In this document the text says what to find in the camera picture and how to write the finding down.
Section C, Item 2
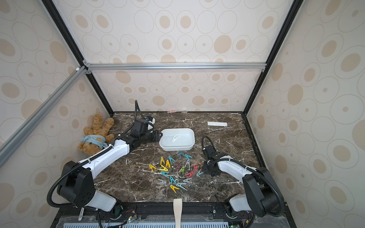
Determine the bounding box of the light blue clothespin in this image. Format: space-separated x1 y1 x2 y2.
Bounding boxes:
196 169 204 177

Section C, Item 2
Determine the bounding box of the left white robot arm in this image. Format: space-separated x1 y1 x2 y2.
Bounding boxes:
47 116 163 218

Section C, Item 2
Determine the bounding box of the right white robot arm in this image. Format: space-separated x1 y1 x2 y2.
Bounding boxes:
202 145 284 217

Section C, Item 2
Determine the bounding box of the white plastic storage box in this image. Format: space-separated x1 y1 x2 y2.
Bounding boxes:
159 128 195 152

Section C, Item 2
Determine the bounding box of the grey clothespin centre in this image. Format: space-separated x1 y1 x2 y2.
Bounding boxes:
185 160 191 171

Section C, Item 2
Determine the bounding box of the grey clothespin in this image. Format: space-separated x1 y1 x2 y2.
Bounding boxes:
157 179 167 186
185 160 191 171

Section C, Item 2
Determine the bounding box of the teal clothespin top right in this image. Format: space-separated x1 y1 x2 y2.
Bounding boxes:
178 151 192 160

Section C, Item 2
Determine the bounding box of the pale teal clothespin bottom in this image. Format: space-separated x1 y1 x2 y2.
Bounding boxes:
176 183 187 191

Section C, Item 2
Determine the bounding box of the teal clothespin lower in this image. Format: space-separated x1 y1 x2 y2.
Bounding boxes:
170 176 177 185

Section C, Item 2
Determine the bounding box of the white paper strip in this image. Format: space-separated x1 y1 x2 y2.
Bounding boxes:
207 122 228 127

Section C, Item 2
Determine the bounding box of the yellow clothespin upper pair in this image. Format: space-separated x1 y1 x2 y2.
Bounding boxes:
160 157 171 169

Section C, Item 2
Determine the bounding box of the brown teddy bear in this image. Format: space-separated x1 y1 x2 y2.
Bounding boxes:
78 113 115 155

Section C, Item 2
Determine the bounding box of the grey clothespin left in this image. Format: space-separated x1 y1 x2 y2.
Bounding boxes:
157 179 167 186

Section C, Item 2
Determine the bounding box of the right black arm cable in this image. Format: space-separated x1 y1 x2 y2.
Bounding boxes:
201 136 285 217

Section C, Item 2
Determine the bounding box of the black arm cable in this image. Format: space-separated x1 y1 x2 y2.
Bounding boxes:
201 136 285 217
47 99 149 208

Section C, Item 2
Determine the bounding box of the beige strap at front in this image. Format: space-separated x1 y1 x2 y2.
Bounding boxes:
173 199 183 228

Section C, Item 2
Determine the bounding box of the silver aluminium rail back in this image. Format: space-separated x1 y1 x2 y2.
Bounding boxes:
86 62 266 70

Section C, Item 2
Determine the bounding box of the silver aluminium rail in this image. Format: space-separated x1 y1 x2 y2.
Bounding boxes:
1 66 86 166
86 62 266 70

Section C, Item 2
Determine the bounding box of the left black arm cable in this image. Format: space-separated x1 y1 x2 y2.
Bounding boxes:
47 99 149 208

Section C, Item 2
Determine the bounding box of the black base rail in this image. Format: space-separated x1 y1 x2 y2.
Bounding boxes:
55 201 289 221

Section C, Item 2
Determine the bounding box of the silver aluminium rail left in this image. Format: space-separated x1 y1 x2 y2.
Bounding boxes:
1 66 86 166

